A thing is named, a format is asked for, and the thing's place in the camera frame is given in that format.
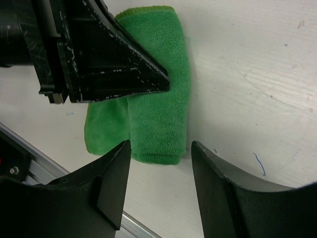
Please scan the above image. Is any green towel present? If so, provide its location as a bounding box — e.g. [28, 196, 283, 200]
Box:
[84, 5, 191, 165]

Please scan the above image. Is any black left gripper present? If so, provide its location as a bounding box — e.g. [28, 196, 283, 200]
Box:
[0, 0, 82, 104]

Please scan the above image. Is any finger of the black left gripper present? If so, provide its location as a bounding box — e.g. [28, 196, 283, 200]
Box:
[57, 0, 170, 103]

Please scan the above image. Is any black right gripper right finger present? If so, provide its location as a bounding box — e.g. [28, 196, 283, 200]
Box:
[191, 141, 317, 238]

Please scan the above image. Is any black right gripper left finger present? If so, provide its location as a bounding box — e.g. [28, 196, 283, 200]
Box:
[0, 140, 131, 238]

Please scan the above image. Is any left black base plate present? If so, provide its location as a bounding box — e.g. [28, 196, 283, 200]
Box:
[0, 132, 32, 182]

